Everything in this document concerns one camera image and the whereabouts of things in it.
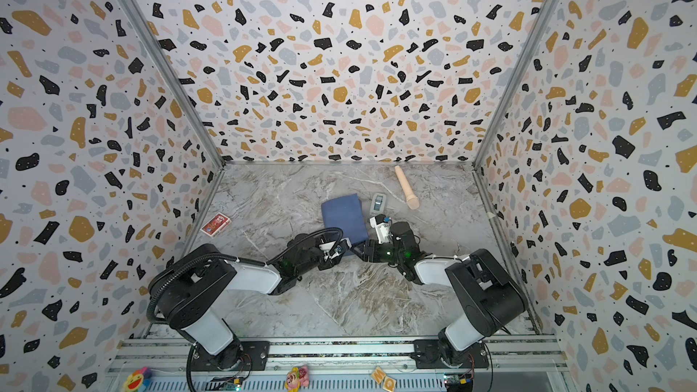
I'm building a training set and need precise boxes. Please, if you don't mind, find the blue wrapping paper sheet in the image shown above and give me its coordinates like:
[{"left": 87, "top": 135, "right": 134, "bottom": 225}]
[{"left": 321, "top": 194, "right": 368, "bottom": 245}]

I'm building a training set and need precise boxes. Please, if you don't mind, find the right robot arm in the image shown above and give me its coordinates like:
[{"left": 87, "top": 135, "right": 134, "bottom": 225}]
[{"left": 351, "top": 221, "right": 527, "bottom": 367}]

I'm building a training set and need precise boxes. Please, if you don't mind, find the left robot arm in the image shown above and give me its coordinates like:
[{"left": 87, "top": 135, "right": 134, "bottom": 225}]
[{"left": 146, "top": 228, "right": 351, "bottom": 370}]

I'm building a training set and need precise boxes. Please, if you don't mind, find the white tape dispenser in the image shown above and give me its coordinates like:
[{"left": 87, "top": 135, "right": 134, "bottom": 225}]
[{"left": 370, "top": 192, "right": 387, "bottom": 215}]

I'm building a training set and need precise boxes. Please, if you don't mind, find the red playing card deck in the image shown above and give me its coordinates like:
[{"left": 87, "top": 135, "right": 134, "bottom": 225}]
[{"left": 201, "top": 212, "right": 231, "bottom": 238}]

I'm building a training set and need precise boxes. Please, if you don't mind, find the pink yellow sticker toy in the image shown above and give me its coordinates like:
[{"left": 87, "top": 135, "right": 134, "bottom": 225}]
[{"left": 285, "top": 366, "right": 310, "bottom": 392}]

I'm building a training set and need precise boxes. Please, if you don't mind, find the orange square sticker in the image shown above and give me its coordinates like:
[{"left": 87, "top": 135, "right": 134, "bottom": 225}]
[{"left": 371, "top": 367, "right": 397, "bottom": 392}]

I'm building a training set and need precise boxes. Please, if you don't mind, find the colourful round sticker toy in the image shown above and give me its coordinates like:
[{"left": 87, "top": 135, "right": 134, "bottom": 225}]
[{"left": 121, "top": 368, "right": 152, "bottom": 392}]

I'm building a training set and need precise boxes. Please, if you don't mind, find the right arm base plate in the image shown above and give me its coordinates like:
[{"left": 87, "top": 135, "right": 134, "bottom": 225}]
[{"left": 409, "top": 339, "right": 490, "bottom": 369}]

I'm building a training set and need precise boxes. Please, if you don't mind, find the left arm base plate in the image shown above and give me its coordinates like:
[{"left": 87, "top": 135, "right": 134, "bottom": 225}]
[{"left": 187, "top": 340, "right": 270, "bottom": 374}]

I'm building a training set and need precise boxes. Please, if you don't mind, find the black corrugated cable hose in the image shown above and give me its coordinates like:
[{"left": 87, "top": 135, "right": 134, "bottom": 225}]
[{"left": 145, "top": 227, "right": 345, "bottom": 392}]

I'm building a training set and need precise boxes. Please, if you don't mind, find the aluminium mounting rail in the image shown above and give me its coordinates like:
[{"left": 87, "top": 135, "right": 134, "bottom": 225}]
[{"left": 101, "top": 335, "right": 575, "bottom": 391}]

